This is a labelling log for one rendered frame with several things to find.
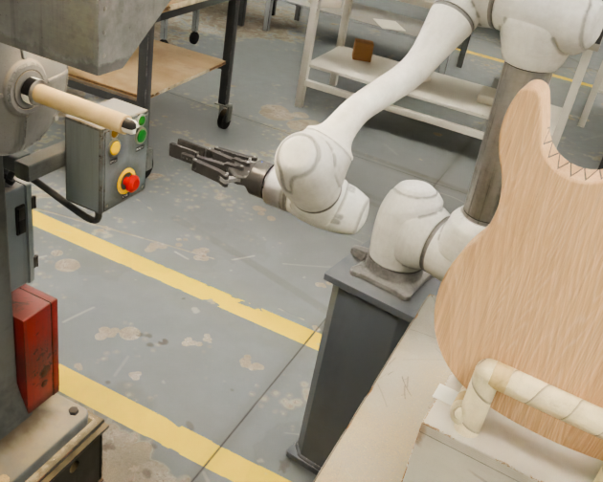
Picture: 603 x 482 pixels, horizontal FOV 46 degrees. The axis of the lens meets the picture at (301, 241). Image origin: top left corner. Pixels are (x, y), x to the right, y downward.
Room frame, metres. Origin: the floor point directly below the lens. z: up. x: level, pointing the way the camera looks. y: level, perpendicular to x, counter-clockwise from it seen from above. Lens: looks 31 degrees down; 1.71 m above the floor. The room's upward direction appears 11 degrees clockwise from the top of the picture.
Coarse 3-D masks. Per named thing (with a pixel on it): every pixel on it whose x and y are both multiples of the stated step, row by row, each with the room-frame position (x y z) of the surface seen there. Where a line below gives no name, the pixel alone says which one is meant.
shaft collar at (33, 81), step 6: (30, 78) 1.10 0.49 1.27; (36, 78) 1.11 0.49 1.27; (24, 84) 1.09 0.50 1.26; (30, 84) 1.09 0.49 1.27; (36, 84) 1.10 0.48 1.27; (24, 90) 1.09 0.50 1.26; (30, 90) 1.09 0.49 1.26; (24, 96) 1.09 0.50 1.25; (30, 96) 1.08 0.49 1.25; (30, 102) 1.09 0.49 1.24; (36, 102) 1.10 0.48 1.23
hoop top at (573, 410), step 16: (480, 368) 0.65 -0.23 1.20; (496, 368) 0.65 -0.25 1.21; (512, 368) 0.65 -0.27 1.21; (496, 384) 0.64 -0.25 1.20; (512, 384) 0.63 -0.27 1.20; (528, 384) 0.63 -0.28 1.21; (544, 384) 0.63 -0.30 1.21; (528, 400) 0.62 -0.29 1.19; (544, 400) 0.62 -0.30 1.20; (560, 400) 0.61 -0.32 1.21; (576, 400) 0.62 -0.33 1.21; (560, 416) 0.61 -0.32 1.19; (576, 416) 0.60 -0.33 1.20; (592, 416) 0.60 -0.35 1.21; (592, 432) 0.59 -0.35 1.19
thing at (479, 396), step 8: (472, 376) 0.66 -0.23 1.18; (472, 384) 0.65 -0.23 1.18; (480, 384) 0.64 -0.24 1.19; (488, 384) 0.64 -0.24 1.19; (472, 392) 0.65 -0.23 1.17; (480, 392) 0.64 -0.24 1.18; (488, 392) 0.64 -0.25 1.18; (464, 400) 0.65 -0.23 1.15; (472, 400) 0.64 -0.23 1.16; (480, 400) 0.64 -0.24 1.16; (488, 400) 0.64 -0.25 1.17; (464, 408) 0.65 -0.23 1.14; (472, 408) 0.64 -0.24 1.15; (480, 408) 0.64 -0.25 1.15; (488, 408) 0.65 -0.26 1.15; (464, 416) 0.65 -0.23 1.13; (472, 416) 0.64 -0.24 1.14; (480, 416) 0.64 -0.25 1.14; (456, 424) 0.65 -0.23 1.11; (464, 424) 0.64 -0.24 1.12; (472, 424) 0.64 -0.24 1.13; (480, 424) 0.64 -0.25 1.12; (464, 432) 0.64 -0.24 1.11; (472, 432) 0.64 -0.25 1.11
